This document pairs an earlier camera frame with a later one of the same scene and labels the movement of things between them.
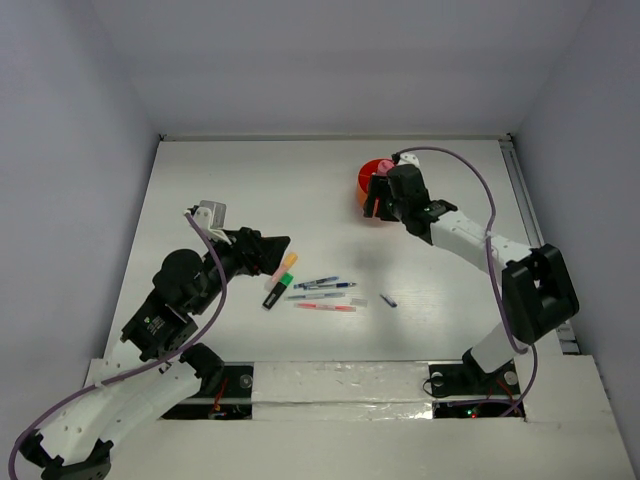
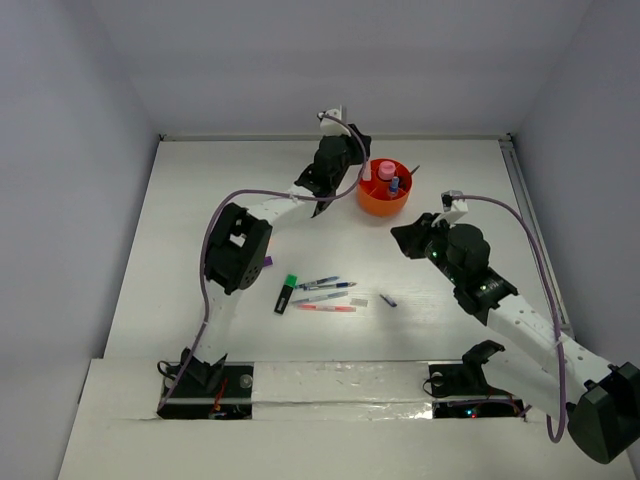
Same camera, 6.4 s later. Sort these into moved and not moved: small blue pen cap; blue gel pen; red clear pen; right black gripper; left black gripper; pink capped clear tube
Moved: left black gripper; right black gripper
Not moved: blue gel pen; small blue pen cap; red clear pen; pink capped clear tube
